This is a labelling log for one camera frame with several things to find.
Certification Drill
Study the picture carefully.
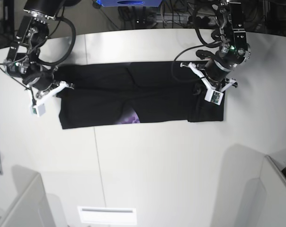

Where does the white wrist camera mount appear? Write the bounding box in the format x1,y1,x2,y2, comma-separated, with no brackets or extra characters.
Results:
29,81,74,117
180,62,238,105

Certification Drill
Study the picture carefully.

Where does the white power strip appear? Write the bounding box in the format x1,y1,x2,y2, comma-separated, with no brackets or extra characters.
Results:
154,13,219,27

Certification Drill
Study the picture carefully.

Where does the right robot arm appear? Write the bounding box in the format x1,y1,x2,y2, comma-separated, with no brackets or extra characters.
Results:
0,0,76,99

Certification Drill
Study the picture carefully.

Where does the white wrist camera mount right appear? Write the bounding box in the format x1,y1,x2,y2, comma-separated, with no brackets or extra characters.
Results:
29,81,74,117

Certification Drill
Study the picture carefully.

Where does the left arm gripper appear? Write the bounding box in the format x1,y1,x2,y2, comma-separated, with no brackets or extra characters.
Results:
180,60,238,95

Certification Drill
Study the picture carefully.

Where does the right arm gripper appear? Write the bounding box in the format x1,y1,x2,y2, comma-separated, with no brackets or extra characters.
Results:
22,70,74,99

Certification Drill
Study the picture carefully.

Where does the black T-shirt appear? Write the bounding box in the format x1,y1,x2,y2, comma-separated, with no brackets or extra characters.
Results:
54,61,224,129

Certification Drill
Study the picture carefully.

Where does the blue box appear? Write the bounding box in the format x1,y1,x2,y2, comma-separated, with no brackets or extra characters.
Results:
96,0,162,7

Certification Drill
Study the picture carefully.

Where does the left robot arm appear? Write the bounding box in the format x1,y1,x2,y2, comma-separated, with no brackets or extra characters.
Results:
172,0,251,93

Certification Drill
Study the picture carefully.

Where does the white table side panel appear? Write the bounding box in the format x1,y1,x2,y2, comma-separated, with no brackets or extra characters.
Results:
0,166,68,227

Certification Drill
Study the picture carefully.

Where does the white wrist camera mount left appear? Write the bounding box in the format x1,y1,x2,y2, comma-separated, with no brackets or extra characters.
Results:
180,62,238,105

